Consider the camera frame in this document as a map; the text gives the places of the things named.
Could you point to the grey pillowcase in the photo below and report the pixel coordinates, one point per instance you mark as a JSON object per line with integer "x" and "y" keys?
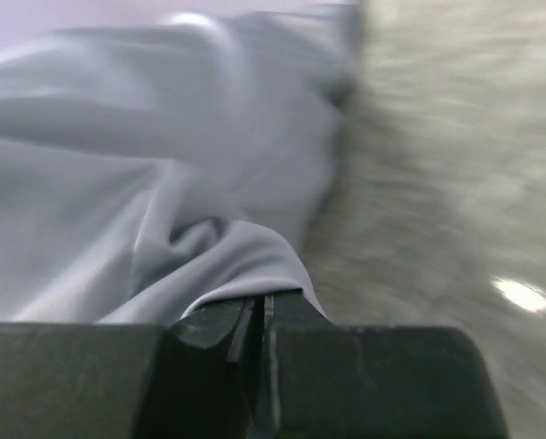
{"x": 148, "y": 171}

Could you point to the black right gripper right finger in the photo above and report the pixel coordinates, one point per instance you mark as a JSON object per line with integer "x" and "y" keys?
{"x": 280, "y": 310}

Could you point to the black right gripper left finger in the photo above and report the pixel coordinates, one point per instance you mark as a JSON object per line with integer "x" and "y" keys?
{"x": 203, "y": 378}

